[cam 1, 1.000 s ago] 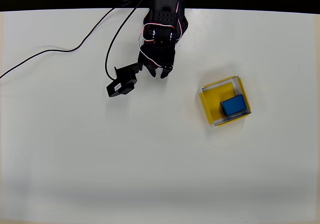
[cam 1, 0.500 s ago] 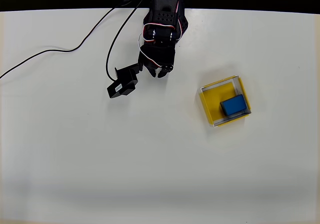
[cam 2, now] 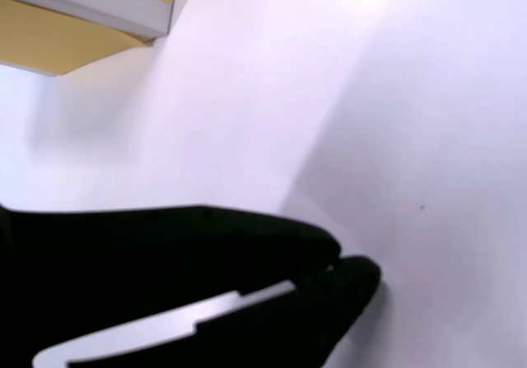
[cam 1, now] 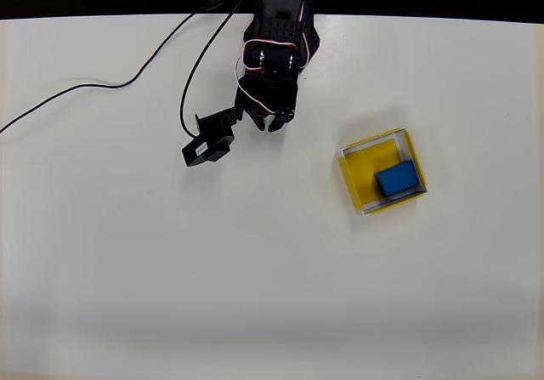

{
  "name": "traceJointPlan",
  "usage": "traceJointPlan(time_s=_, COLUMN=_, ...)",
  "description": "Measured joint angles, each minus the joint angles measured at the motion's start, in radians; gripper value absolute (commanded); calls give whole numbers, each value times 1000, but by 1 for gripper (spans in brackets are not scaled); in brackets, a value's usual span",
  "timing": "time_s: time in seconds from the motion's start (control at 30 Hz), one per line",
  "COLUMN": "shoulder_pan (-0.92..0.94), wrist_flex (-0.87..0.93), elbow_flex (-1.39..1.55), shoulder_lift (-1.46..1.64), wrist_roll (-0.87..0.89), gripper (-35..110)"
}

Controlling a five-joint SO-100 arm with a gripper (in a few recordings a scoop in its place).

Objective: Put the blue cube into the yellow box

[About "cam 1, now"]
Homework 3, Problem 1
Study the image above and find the yellow open box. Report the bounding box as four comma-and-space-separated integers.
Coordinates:
338, 127, 428, 218

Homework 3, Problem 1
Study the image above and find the blue rectangular block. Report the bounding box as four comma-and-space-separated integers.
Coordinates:
372, 160, 422, 199

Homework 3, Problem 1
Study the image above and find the black camera on mount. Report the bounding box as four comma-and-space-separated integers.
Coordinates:
181, 106, 245, 169

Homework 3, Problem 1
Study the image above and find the black camera cable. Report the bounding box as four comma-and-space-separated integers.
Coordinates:
0, 0, 250, 139

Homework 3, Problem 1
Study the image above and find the red white servo wire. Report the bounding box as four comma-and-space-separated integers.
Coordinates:
235, 37, 298, 116

